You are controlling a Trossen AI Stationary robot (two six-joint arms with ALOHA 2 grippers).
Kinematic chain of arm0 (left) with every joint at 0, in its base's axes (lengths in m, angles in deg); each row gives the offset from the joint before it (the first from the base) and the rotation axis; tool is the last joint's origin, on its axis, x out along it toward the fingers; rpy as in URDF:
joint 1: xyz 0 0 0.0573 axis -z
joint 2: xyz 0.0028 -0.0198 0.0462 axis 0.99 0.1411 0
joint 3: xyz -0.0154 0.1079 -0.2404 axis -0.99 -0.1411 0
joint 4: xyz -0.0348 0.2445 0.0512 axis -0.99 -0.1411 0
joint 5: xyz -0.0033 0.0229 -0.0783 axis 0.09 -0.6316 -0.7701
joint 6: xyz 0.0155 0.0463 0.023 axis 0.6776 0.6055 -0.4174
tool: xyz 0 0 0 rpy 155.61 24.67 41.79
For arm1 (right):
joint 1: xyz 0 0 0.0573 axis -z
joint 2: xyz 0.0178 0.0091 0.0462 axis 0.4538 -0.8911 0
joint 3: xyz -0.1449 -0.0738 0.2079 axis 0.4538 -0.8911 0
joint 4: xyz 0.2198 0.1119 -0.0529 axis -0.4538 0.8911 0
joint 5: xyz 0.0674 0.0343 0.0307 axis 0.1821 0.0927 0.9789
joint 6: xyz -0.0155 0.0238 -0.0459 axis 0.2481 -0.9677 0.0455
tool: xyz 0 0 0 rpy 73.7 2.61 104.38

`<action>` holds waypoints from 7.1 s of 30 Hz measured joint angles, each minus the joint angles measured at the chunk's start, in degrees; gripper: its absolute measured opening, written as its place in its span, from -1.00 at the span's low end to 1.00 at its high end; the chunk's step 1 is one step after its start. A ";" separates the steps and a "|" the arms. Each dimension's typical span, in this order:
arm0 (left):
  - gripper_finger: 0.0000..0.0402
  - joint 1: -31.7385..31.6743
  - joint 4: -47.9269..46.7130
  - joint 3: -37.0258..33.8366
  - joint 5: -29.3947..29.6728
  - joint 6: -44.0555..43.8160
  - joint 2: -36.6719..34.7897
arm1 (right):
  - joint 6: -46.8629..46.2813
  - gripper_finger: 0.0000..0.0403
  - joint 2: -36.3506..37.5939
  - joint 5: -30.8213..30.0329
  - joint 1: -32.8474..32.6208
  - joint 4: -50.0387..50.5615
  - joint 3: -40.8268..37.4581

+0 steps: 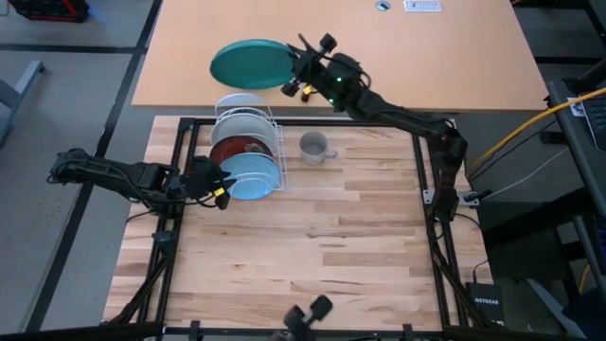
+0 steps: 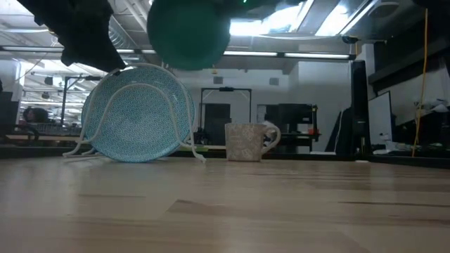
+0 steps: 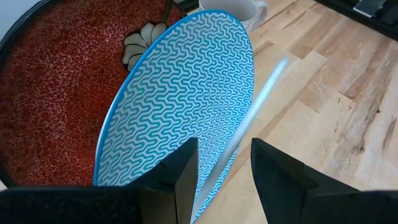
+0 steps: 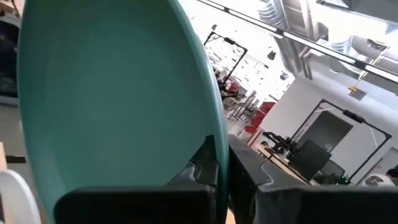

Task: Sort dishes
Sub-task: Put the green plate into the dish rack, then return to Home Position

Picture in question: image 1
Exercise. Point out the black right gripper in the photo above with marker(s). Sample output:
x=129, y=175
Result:
x=310, y=71

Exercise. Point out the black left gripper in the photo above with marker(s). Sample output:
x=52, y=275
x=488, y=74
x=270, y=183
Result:
x=201, y=180

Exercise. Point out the light blue textured plate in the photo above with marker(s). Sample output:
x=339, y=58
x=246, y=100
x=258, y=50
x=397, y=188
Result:
x=251, y=177

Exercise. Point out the red floral plate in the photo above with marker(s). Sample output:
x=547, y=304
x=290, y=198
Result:
x=237, y=146

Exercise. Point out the large teal plate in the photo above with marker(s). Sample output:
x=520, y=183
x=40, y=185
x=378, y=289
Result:
x=251, y=64

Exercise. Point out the white round plate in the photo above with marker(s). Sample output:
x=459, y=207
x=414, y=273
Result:
x=239, y=100
x=244, y=128

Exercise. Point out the beige patterned mug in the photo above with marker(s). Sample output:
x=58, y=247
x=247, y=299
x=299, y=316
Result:
x=313, y=148

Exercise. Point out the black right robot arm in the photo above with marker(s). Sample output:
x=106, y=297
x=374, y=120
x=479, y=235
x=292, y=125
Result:
x=402, y=120

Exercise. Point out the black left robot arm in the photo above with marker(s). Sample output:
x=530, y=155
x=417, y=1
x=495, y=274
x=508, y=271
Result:
x=113, y=177

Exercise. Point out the yellow tag on left gripper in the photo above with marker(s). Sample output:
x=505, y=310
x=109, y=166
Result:
x=219, y=192

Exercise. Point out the yellow tag on gripper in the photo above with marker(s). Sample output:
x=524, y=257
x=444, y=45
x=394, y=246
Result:
x=219, y=192
x=308, y=90

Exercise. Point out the yellow tag on right gripper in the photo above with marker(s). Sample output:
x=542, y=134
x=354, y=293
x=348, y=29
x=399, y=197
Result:
x=308, y=90

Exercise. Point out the white power strip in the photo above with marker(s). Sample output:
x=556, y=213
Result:
x=422, y=5

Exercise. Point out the beige wooden desk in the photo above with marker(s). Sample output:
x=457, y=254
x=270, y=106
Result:
x=450, y=57

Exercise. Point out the grey furniture base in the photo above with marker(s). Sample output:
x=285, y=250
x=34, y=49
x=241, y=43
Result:
x=21, y=85

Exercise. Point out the red and black box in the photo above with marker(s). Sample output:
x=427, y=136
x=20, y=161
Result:
x=47, y=9

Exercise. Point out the black Netgear router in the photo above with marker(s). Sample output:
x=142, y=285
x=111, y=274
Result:
x=485, y=303

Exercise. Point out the dark side desk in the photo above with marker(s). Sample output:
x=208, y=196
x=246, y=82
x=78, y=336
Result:
x=575, y=142

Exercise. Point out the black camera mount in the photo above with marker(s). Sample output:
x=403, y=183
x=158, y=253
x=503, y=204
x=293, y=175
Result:
x=303, y=317

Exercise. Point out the black metal table frame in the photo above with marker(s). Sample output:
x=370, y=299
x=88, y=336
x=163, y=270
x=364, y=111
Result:
x=431, y=265

